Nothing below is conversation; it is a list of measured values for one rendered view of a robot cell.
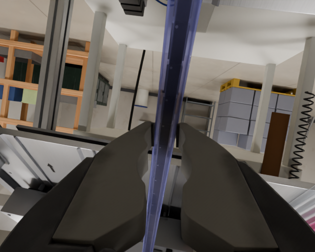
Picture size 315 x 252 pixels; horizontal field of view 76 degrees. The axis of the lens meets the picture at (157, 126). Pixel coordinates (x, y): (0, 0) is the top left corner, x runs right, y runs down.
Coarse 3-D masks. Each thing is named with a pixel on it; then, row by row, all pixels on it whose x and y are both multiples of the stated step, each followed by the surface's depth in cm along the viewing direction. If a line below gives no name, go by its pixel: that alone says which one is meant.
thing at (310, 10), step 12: (204, 0) 12; (216, 0) 11; (228, 0) 11; (240, 0) 11; (252, 0) 11; (264, 0) 11; (276, 0) 11; (288, 0) 11; (300, 0) 11; (312, 0) 11; (300, 12) 11; (312, 12) 11
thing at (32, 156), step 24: (0, 144) 30; (24, 144) 28; (48, 144) 27; (72, 144) 26; (96, 144) 27; (24, 168) 35; (48, 168) 33; (72, 168) 31; (168, 192) 31; (288, 192) 25
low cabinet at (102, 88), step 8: (16, 64) 453; (24, 64) 453; (72, 64) 460; (16, 72) 454; (24, 72) 454; (64, 72) 456; (72, 72) 457; (80, 72) 457; (16, 80) 454; (24, 80) 455; (32, 80) 455; (64, 80) 457; (72, 80) 457; (104, 80) 585; (72, 88) 458; (96, 88) 517; (104, 88) 598; (96, 96) 531; (104, 96) 611; (104, 104) 629
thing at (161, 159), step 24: (168, 0) 8; (192, 0) 8; (168, 24) 9; (192, 24) 9; (168, 48) 9; (192, 48) 9; (168, 72) 10; (168, 96) 11; (168, 120) 12; (168, 144) 13; (168, 168) 15; (144, 240) 23
